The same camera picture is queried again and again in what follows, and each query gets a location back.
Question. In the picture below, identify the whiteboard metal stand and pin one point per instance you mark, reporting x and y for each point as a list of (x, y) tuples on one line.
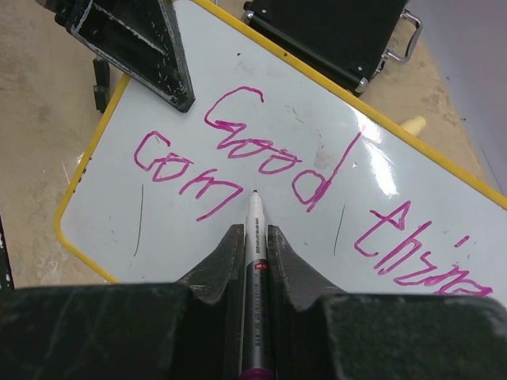
[(101, 90)]

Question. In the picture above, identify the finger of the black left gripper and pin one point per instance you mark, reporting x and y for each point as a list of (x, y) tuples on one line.
[(141, 38)]

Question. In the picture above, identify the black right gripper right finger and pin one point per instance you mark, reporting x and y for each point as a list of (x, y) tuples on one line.
[(323, 332)]

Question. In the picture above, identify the yellow framed whiteboard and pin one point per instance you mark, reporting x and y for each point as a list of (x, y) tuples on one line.
[(269, 141)]

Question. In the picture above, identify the black hard case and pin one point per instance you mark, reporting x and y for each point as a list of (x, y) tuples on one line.
[(345, 40)]

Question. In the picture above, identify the white marker pen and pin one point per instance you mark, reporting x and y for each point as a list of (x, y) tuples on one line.
[(256, 349)]

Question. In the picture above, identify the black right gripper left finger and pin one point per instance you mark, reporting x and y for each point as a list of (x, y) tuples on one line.
[(188, 329)]

